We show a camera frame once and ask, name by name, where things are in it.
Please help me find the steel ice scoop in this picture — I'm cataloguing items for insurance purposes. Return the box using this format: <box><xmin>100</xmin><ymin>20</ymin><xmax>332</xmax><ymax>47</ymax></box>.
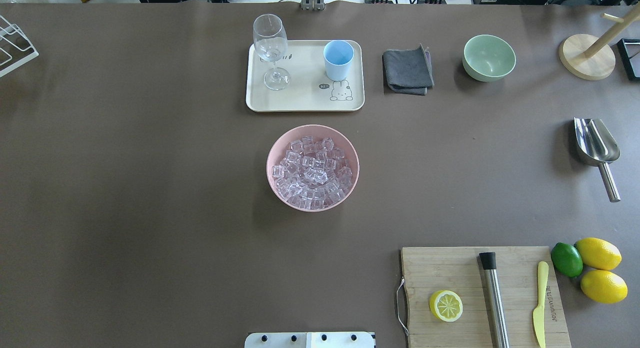
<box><xmin>573</xmin><ymin>117</ymin><xmax>621</xmax><ymax>202</ymax></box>

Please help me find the pile of clear ice cubes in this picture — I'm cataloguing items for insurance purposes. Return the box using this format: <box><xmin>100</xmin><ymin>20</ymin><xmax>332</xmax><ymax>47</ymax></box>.
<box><xmin>268</xmin><ymin>135</ymin><xmax>355</xmax><ymax>211</ymax></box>

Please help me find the light blue cup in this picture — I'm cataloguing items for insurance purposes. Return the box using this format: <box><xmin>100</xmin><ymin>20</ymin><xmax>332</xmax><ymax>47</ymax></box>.
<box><xmin>323</xmin><ymin>40</ymin><xmax>355</xmax><ymax>81</ymax></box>

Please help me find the wooden cup tree stand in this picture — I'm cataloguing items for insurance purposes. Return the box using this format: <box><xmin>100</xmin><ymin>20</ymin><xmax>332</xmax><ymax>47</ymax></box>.
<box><xmin>558</xmin><ymin>4</ymin><xmax>640</xmax><ymax>81</ymax></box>

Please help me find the pink bowl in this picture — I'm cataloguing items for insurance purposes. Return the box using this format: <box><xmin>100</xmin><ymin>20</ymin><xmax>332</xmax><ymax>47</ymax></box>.
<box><xmin>266</xmin><ymin>124</ymin><xmax>361</xmax><ymax>212</ymax></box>

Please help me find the cream rabbit tray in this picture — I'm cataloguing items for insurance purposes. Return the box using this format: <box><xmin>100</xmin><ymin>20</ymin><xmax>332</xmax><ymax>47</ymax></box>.
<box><xmin>246</xmin><ymin>40</ymin><xmax>365</xmax><ymax>113</ymax></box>

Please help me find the grey folded cloth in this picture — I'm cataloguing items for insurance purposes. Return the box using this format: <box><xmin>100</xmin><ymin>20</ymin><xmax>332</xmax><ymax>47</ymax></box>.
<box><xmin>382</xmin><ymin>44</ymin><xmax>434</xmax><ymax>96</ymax></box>

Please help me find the clear wine glass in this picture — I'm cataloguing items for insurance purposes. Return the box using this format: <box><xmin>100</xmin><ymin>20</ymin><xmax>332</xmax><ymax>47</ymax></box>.
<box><xmin>253</xmin><ymin>14</ymin><xmax>290</xmax><ymax>91</ymax></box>

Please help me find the bamboo cutting board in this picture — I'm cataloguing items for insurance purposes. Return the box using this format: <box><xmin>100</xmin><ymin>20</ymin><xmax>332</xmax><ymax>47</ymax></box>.
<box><xmin>401</xmin><ymin>247</ymin><xmax>553</xmax><ymax>347</ymax></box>

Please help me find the half lemon slice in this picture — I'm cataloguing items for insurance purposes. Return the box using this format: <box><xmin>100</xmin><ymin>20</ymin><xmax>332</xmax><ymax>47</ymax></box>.
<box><xmin>429</xmin><ymin>289</ymin><xmax>464</xmax><ymax>322</ymax></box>

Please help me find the green bowl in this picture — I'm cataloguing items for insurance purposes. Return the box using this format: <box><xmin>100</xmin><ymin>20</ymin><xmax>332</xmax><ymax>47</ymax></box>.
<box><xmin>462</xmin><ymin>35</ymin><xmax>517</xmax><ymax>83</ymax></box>

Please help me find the steel muddler black tip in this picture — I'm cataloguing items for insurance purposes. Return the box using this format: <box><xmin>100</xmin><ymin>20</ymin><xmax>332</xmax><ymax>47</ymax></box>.
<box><xmin>478</xmin><ymin>252</ymin><xmax>511</xmax><ymax>347</ymax></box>

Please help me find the yellow plastic knife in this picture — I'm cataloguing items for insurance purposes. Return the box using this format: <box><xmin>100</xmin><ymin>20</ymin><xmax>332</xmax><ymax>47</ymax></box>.
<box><xmin>532</xmin><ymin>261</ymin><xmax>549</xmax><ymax>347</ymax></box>

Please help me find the green lime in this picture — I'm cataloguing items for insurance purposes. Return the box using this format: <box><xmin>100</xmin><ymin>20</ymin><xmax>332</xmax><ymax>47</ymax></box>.
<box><xmin>550</xmin><ymin>242</ymin><xmax>584</xmax><ymax>278</ymax></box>

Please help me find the yellow lemon upper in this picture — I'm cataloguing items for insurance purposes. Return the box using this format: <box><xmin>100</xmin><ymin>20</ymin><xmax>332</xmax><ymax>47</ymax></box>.
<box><xmin>574</xmin><ymin>237</ymin><xmax>623</xmax><ymax>271</ymax></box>

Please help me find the yellow lemon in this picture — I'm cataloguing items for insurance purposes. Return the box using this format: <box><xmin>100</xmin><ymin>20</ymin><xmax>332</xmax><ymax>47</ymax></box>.
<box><xmin>580</xmin><ymin>269</ymin><xmax>628</xmax><ymax>304</ymax></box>
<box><xmin>574</xmin><ymin>237</ymin><xmax>623</xmax><ymax>271</ymax></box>

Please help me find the yellow lemon lower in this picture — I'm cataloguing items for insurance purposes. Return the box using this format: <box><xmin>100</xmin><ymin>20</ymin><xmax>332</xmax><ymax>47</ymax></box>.
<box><xmin>580</xmin><ymin>269</ymin><xmax>628</xmax><ymax>304</ymax></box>

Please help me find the black glass tray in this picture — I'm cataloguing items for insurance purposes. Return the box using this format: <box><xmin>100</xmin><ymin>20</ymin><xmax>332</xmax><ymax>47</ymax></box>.
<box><xmin>616</xmin><ymin>39</ymin><xmax>640</xmax><ymax>83</ymax></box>

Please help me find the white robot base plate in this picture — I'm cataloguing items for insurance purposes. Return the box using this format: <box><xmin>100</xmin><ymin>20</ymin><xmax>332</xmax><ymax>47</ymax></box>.
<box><xmin>244</xmin><ymin>330</ymin><xmax>377</xmax><ymax>347</ymax></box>

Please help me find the white wire cup rack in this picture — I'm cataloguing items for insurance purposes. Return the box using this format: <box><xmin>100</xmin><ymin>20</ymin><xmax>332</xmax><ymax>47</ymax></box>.
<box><xmin>0</xmin><ymin>16</ymin><xmax>40</xmax><ymax>77</ymax></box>

